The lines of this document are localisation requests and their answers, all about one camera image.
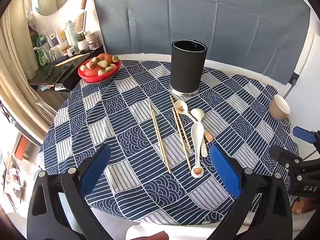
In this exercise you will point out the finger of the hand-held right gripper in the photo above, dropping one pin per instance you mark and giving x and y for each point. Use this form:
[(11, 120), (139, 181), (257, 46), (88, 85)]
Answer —
[(303, 135), (282, 155)]

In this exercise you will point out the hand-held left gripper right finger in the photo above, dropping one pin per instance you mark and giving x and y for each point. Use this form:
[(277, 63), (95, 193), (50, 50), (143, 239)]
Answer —
[(226, 172)]

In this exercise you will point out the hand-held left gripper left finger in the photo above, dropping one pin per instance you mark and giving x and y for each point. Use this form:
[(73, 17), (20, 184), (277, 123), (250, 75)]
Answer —
[(96, 170)]

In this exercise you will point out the wooden chopstick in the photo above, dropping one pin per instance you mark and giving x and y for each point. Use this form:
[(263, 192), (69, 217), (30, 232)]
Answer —
[(157, 132), (178, 118), (182, 140), (162, 140)]

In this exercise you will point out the small plain white spoon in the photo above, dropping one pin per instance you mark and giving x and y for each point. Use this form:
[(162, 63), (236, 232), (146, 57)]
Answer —
[(198, 113)]

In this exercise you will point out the white spoon bear print bowl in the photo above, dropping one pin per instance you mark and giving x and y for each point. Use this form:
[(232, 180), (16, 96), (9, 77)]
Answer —
[(180, 105)]

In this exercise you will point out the black cylindrical utensil holder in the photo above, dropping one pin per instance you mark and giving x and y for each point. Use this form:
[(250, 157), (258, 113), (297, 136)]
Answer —
[(188, 65)]

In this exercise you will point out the person's right hand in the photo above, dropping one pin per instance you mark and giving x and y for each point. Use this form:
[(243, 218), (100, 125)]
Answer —
[(300, 206)]

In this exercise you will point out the beige mug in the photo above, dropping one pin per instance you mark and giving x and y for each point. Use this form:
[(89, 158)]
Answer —
[(278, 108)]

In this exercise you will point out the white lace table cover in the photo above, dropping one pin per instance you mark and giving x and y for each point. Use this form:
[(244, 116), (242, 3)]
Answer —
[(117, 221)]

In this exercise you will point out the blue white patterned tablecloth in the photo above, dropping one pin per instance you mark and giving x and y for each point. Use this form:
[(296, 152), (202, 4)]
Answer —
[(112, 110)]

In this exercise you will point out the clear plastic chair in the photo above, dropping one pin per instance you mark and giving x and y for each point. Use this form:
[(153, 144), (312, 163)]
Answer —
[(45, 108)]

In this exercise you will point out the red fruit bowl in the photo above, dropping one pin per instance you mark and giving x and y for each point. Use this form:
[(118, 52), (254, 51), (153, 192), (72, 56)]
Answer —
[(96, 77)]

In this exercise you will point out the black dresser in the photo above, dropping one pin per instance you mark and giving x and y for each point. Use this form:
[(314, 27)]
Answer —
[(62, 73)]

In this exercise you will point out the pile of pale strawberries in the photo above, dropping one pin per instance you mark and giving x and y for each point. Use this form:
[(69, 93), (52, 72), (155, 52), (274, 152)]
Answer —
[(102, 63)]

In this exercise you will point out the wooden sticks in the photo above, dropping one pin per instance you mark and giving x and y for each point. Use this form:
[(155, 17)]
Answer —
[(72, 59)]

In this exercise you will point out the white plant pot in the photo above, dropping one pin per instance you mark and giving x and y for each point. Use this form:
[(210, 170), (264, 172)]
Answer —
[(82, 44)]

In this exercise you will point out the pink jar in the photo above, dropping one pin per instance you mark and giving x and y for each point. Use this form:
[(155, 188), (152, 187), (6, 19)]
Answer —
[(93, 42)]

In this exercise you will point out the green plastic bottle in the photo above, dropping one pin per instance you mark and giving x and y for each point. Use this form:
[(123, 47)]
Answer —
[(42, 52)]

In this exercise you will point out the cream curtain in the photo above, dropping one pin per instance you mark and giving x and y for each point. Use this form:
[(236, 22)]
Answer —
[(15, 67)]

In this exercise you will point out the group of toiletry bottles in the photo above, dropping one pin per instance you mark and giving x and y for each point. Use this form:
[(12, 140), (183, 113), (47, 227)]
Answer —
[(62, 36)]

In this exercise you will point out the grey blue backdrop cloth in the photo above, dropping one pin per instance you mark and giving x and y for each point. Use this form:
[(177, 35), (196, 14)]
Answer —
[(200, 12)]

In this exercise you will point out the wall outlet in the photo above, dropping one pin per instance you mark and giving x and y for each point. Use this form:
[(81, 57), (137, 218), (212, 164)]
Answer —
[(295, 78)]

